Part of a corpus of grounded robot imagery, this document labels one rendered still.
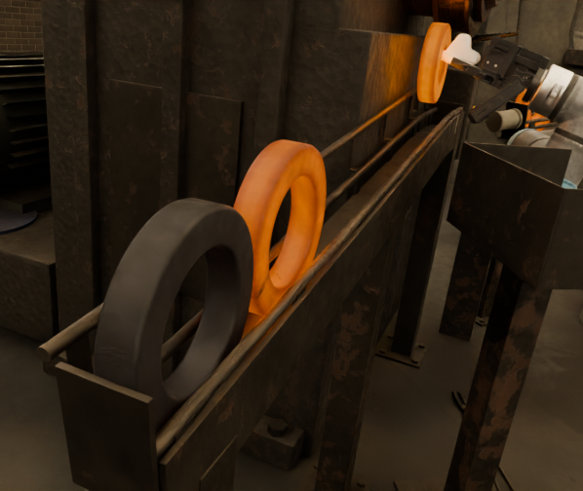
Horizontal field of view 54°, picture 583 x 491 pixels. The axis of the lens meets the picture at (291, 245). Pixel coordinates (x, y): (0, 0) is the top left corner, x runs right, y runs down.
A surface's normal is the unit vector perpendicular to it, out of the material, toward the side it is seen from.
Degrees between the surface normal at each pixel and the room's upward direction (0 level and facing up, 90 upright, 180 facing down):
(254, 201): 57
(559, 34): 90
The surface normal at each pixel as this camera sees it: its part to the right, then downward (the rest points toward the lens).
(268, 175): -0.18, -0.51
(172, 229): -0.05, -0.73
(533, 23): -0.61, 0.24
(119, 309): -0.27, -0.15
